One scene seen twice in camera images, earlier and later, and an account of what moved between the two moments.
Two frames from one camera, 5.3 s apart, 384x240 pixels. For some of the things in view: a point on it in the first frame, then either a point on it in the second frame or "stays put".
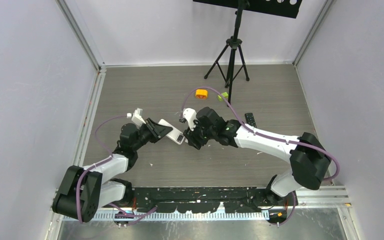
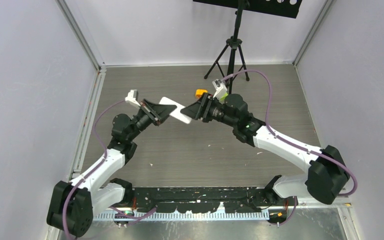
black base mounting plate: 196,200 stays put
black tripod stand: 230,61 stays put
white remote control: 175,134 -> 177,113
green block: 224,94 stays put
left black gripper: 157,131 -> 162,111
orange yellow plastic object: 201,93 stays put
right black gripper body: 199,137 -> 206,102
